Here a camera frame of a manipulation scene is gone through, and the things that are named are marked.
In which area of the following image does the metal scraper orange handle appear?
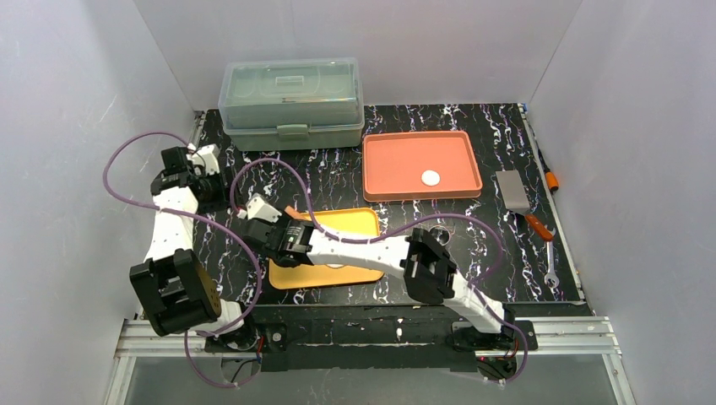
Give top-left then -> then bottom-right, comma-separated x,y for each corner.
496,170 -> 554,242

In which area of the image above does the wooden dough roller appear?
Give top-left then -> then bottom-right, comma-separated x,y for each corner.
284,206 -> 303,219

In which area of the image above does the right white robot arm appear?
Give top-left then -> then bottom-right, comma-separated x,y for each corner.
242,217 -> 505,334

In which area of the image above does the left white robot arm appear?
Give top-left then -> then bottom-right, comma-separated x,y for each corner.
129,144 -> 245,337

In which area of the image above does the yellow plastic tray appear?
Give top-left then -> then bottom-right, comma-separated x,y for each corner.
268,208 -> 384,290

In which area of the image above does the green plastic storage box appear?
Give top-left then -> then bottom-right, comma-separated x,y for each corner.
218,57 -> 365,152

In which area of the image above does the orange-red plastic tray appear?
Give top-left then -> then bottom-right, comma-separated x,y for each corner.
362,131 -> 483,203

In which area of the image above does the flat round white wrapper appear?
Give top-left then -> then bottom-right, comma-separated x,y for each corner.
420,170 -> 441,187

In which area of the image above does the small metal wrench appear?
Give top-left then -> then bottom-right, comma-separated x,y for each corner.
544,240 -> 560,289

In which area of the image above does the orange black screwdriver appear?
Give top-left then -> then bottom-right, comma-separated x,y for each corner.
532,134 -> 560,194

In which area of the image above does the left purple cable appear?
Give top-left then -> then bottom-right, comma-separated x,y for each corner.
102,131 -> 264,390

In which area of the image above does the aluminium front frame rail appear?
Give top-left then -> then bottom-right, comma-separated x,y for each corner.
105,316 -> 635,404

